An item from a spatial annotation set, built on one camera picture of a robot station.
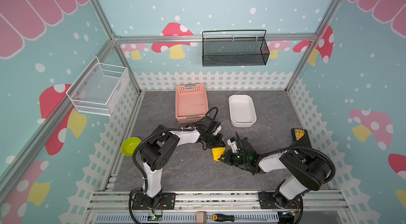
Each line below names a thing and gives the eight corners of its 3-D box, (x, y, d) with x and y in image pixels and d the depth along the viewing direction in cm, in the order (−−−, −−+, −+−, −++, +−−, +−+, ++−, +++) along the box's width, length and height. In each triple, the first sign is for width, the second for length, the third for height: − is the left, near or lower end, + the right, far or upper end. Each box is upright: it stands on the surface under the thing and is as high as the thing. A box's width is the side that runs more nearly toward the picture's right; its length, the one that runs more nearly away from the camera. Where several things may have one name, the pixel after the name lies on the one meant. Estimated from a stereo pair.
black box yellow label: (293, 144, 95) (295, 142, 93) (291, 129, 101) (292, 127, 99) (309, 146, 94) (311, 144, 92) (305, 131, 100) (307, 129, 98)
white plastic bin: (230, 128, 102) (231, 123, 97) (227, 100, 117) (228, 94, 112) (255, 128, 102) (258, 123, 97) (249, 100, 117) (251, 94, 112)
